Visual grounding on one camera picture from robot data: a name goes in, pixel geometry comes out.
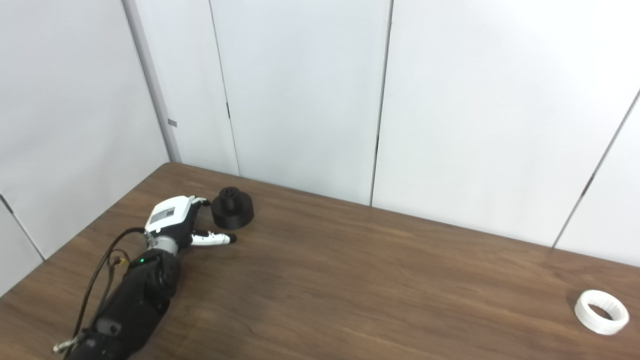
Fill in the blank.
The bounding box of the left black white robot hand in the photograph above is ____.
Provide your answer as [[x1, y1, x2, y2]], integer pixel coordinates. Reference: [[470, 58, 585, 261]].
[[144, 195, 237, 251]]

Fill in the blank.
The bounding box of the grey wall corner post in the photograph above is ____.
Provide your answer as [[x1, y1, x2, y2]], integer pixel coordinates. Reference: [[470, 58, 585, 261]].
[[121, 0, 182, 163]]

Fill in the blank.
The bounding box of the left thin wire yellow connector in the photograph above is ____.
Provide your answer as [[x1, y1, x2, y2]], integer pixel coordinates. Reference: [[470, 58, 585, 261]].
[[102, 255, 132, 301]]

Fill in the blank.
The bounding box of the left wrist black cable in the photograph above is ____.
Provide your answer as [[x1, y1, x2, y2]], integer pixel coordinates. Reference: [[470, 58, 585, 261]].
[[52, 227, 147, 360]]

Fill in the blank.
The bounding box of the round black plastic part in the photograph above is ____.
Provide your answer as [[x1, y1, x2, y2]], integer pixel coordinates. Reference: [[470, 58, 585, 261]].
[[211, 187, 255, 230]]

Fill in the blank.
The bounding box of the white toothed plastic ring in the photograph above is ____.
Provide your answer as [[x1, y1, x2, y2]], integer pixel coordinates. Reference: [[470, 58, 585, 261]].
[[574, 290, 630, 336]]

